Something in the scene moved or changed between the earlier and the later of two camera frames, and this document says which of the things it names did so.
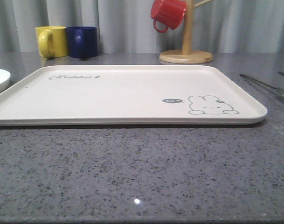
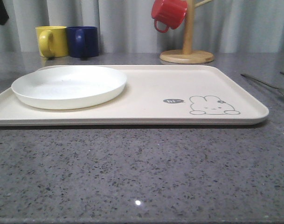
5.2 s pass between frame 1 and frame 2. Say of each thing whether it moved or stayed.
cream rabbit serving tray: stayed
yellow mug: stayed
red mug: stayed
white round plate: moved
